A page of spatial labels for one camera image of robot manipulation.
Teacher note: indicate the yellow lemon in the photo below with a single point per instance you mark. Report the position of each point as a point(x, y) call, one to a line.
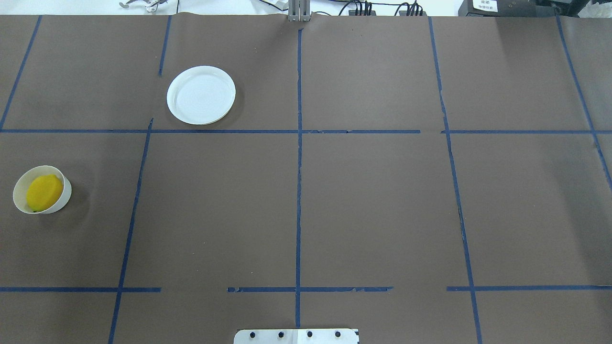
point(44, 192)

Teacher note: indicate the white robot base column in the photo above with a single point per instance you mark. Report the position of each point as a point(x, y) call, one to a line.
point(297, 336)

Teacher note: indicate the white round plate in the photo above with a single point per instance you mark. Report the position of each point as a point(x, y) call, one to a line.
point(201, 95)

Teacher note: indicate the white bowl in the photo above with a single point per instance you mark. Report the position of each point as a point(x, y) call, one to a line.
point(19, 191)

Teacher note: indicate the brown paper table mat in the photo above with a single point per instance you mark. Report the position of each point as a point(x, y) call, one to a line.
point(423, 180)

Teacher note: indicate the black box device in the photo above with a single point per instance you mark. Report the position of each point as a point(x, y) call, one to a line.
point(506, 8)

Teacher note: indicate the aluminium frame post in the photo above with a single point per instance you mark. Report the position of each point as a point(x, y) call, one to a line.
point(299, 11)

